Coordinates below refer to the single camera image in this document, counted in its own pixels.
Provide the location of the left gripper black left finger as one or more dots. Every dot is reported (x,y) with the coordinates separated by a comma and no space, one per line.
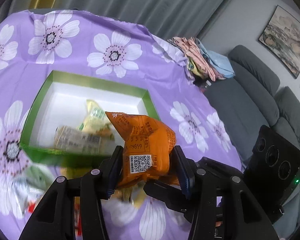
(96,185)

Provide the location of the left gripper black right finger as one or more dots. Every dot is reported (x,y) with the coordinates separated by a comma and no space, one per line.
(208,220)

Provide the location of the tan barcode snack packet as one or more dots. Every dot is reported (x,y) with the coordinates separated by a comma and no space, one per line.
(69,139)

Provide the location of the orange snack bag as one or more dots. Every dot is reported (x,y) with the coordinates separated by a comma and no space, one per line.
(148,145)

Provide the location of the yellow striped snack packet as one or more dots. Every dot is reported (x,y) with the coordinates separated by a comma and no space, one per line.
(133,195)

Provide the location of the red beige snack packet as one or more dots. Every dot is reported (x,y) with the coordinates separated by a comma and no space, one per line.
(76,219)

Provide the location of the silver white snack bag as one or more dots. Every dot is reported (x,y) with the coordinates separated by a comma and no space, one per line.
(28,188)

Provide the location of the pale yellow green snack packet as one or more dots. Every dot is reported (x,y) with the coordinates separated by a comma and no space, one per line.
(96,127)

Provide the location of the grey sofa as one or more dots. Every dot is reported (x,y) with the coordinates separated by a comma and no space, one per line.
(253,98)

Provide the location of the green cardboard box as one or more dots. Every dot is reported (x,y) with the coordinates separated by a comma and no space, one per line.
(62,101)

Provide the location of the stack of folded cloths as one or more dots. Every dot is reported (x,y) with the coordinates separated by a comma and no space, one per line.
(203,63)

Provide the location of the purple floral tablecloth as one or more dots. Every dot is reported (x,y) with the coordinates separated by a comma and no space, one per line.
(78,42)

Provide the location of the framed landscape painting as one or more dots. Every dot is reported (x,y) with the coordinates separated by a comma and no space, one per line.
(281,36)

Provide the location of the grey curtain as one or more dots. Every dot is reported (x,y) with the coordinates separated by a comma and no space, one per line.
(163,18)

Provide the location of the black camera module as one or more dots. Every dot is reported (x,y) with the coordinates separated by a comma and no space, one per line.
(273,171)

